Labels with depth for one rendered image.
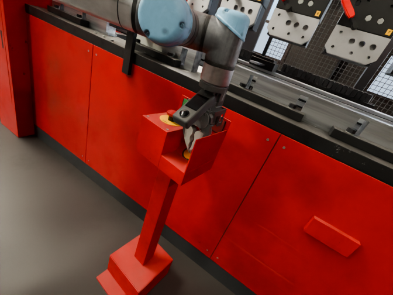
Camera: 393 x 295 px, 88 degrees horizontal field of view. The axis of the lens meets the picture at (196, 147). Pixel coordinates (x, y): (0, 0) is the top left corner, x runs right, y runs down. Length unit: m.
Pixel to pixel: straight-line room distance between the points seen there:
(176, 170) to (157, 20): 0.36
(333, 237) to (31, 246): 1.24
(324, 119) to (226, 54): 0.49
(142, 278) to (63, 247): 0.43
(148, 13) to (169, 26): 0.03
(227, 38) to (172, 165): 0.34
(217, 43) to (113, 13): 0.21
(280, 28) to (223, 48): 0.40
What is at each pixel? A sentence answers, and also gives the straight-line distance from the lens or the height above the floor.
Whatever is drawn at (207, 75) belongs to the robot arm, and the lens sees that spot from 0.50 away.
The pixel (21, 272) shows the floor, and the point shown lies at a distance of 1.20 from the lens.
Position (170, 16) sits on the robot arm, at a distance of 0.35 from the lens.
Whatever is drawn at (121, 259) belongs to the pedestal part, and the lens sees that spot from 1.04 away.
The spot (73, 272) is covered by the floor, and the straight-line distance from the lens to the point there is 1.16.
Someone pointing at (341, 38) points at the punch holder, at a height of 1.15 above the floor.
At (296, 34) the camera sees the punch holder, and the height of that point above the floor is 1.13.
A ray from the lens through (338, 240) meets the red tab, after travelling 0.89.
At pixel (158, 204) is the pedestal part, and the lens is 0.75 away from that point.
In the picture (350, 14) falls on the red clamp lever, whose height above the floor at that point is 1.20.
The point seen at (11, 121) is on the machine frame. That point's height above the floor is 0.10.
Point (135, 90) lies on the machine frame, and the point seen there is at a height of 0.72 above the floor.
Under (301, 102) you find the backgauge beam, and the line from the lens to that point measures 1.12.
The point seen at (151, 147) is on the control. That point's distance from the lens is 0.61.
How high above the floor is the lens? 1.02
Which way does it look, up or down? 27 degrees down
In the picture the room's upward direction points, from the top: 20 degrees clockwise
